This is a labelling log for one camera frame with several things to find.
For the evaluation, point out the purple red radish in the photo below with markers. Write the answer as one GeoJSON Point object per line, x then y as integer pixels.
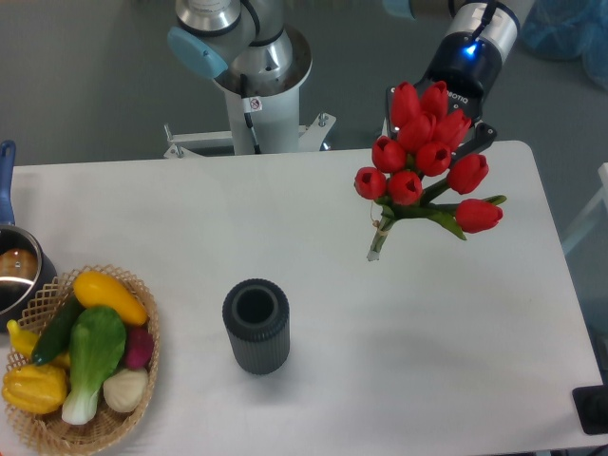
{"type": "Point", "coordinates": [138, 348]}

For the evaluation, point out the red tulip bouquet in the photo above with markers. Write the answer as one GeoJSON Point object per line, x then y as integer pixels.
{"type": "Point", "coordinates": [412, 177]}

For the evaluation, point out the small yellow gourd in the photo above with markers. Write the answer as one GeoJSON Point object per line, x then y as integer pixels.
{"type": "Point", "coordinates": [24, 341]}

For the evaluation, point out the black device at table edge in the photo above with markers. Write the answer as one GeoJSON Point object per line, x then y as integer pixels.
{"type": "Point", "coordinates": [591, 406]}

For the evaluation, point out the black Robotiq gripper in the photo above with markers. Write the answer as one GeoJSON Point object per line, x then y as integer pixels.
{"type": "Point", "coordinates": [469, 68]}

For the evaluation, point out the yellow squash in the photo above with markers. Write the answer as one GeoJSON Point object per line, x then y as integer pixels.
{"type": "Point", "coordinates": [94, 289]}

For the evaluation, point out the white garlic bulb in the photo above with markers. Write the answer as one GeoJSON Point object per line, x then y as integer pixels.
{"type": "Point", "coordinates": [124, 390]}

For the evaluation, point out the green bok choy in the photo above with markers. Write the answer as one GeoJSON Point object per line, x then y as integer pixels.
{"type": "Point", "coordinates": [96, 347]}

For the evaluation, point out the blue handled steel saucepan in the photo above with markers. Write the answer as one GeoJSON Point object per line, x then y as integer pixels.
{"type": "Point", "coordinates": [16, 293]}

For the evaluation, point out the blue plastic bag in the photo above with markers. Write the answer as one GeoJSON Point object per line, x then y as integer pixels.
{"type": "Point", "coordinates": [570, 30]}

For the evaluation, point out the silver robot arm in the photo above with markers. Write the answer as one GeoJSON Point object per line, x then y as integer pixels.
{"type": "Point", "coordinates": [229, 27]}

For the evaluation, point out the woven wicker basket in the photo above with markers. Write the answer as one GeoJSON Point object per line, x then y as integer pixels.
{"type": "Point", "coordinates": [48, 434]}

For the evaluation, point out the brown bread in pot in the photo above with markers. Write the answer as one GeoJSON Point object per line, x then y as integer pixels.
{"type": "Point", "coordinates": [19, 263]}

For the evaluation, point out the dark grey ribbed vase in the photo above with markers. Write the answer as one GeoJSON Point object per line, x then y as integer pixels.
{"type": "Point", "coordinates": [256, 316]}

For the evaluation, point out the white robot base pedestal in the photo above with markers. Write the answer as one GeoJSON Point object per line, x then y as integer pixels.
{"type": "Point", "coordinates": [261, 89]}

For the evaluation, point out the yellow bell pepper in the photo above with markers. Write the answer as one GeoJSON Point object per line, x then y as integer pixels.
{"type": "Point", "coordinates": [33, 389]}

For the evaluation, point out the dark green cucumber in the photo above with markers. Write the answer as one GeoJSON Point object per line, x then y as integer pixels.
{"type": "Point", "coordinates": [55, 338]}

